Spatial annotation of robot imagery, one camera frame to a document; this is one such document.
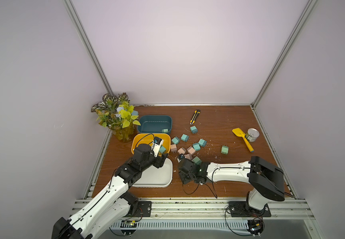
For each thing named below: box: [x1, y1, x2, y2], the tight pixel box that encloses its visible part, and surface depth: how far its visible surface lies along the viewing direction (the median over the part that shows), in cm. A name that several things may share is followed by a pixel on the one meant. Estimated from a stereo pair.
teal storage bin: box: [137, 115, 173, 134], surface depth 109 cm
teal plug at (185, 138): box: [180, 133, 189, 142], surface depth 100 cm
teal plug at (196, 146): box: [192, 142, 201, 151], surface depth 96 cm
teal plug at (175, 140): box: [171, 136, 180, 145], surface depth 99 cm
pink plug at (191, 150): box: [186, 145, 196, 155], surface depth 94 cm
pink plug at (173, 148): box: [170, 143, 177, 153], surface depth 95 cm
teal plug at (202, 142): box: [198, 138, 207, 148], surface depth 98 cm
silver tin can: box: [245, 127, 260, 142], surface depth 99 cm
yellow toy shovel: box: [231, 127, 255, 153], surface depth 102 cm
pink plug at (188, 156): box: [183, 153, 193, 160], surface depth 91 cm
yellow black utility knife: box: [189, 109, 201, 125], surface depth 115 cm
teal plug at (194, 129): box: [189, 125, 198, 134], surface depth 105 cm
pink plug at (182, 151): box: [177, 146, 187, 155], surface depth 94 cm
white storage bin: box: [132, 157, 173, 188], surface depth 85 cm
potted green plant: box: [91, 92, 142, 143], surface depth 91 cm
